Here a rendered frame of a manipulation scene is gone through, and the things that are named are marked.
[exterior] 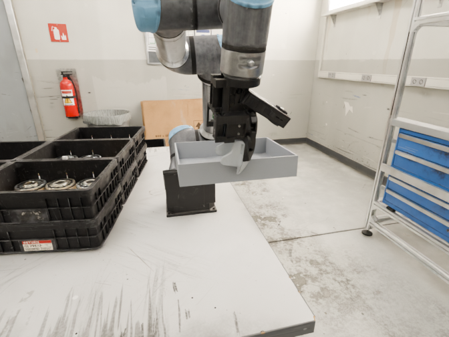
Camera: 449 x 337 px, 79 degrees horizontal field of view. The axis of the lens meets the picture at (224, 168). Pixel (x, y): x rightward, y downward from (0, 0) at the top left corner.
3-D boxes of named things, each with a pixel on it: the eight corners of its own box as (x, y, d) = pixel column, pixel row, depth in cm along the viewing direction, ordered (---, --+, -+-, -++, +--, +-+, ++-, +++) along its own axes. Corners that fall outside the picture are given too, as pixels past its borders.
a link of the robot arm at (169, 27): (155, 43, 91) (123, -40, 44) (188, 41, 93) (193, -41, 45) (159, 79, 93) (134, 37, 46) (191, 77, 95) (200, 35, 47)
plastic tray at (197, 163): (266, 153, 82) (266, 137, 81) (296, 176, 64) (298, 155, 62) (175, 160, 77) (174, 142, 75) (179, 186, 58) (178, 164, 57)
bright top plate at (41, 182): (52, 180, 108) (51, 178, 108) (35, 191, 99) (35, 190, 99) (27, 180, 108) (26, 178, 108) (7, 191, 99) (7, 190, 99)
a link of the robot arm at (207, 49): (194, 141, 131) (187, 27, 87) (225, 138, 133) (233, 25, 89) (197, 161, 124) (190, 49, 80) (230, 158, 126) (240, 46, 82)
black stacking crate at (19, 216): (121, 184, 115) (117, 159, 111) (96, 223, 88) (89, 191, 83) (22, 188, 112) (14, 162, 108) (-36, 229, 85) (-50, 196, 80)
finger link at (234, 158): (216, 175, 59) (218, 136, 54) (242, 172, 61) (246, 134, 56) (220, 183, 57) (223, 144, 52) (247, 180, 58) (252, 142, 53)
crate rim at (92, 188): (118, 163, 112) (117, 158, 111) (91, 196, 84) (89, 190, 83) (15, 166, 109) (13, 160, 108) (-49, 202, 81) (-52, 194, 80)
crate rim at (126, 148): (134, 143, 140) (134, 138, 139) (118, 163, 112) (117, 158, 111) (53, 144, 137) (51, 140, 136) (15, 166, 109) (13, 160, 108)
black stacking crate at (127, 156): (136, 160, 143) (133, 140, 139) (121, 184, 115) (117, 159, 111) (57, 163, 140) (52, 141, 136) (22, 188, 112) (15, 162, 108)
